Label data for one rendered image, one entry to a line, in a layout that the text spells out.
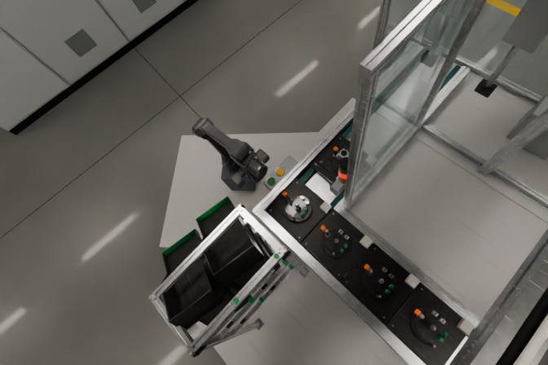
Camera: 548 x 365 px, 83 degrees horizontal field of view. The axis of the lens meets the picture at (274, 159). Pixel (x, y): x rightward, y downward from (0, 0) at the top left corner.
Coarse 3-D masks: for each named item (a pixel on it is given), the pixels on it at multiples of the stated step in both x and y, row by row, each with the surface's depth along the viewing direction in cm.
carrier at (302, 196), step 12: (288, 192) 161; (300, 192) 160; (312, 192) 159; (276, 204) 160; (288, 204) 157; (300, 204) 155; (312, 204) 156; (324, 204) 154; (276, 216) 157; (288, 216) 154; (300, 216) 153; (312, 216) 154; (324, 216) 153; (288, 228) 154; (300, 228) 153; (312, 228) 152; (300, 240) 150
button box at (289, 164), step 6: (288, 156) 170; (282, 162) 170; (288, 162) 169; (294, 162) 168; (276, 168) 169; (282, 168) 168; (288, 168) 168; (270, 174) 168; (276, 174) 167; (264, 180) 167; (276, 180) 166; (270, 186) 165
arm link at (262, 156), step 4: (256, 152) 134; (260, 152) 134; (264, 152) 134; (260, 156) 133; (264, 156) 132; (268, 156) 133; (260, 160) 133; (264, 160) 132; (268, 160) 135; (244, 172) 132; (232, 176) 131; (236, 176) 131; (240, 176) 131; (232, 180) 131; (236, 180) 130; (240, 180) 130; (244, 180) 130; (236, 184) 130; (240, 184) 130
